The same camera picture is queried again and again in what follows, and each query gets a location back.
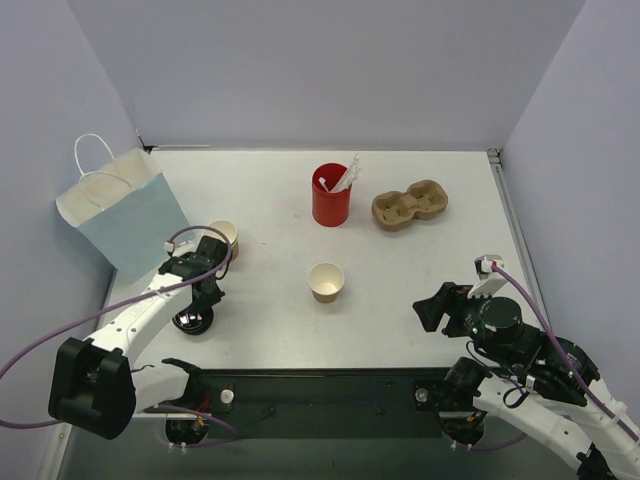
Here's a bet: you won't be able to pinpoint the light blue paper bag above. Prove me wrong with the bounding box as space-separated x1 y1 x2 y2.
55 133 189 281

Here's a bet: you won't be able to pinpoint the brown paper coffee cup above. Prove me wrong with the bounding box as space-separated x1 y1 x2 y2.
308 262 345 303

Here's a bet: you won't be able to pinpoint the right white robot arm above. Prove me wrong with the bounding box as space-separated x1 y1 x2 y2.
412 282 639 479

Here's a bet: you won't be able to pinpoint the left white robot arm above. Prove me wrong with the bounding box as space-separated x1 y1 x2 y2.
48 235 233 440

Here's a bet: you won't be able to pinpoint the stacked brown paper cups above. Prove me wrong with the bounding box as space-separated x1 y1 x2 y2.
205 220 239 262

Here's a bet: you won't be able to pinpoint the stacked black cup lids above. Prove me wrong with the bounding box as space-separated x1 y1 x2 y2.
172 307 215 336

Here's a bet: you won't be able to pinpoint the brown cardboard cup carrier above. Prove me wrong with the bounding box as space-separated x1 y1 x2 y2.
371 180 449 232

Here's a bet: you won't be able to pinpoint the red ribbed cylinder holder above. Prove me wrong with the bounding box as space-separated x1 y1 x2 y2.
311 163 351 227

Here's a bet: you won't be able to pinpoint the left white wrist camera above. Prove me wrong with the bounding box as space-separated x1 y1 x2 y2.
164 239 197 257

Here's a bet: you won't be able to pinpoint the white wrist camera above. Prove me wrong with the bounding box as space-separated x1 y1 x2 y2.
467 254 507 299
164 239 197 257

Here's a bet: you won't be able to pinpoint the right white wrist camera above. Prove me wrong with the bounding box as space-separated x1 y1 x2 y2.
467 254 507 299

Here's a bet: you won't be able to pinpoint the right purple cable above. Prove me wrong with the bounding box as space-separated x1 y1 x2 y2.
469 264 640 451

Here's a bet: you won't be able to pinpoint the aluminium table frame rail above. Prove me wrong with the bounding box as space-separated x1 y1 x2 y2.
486 148 547 317

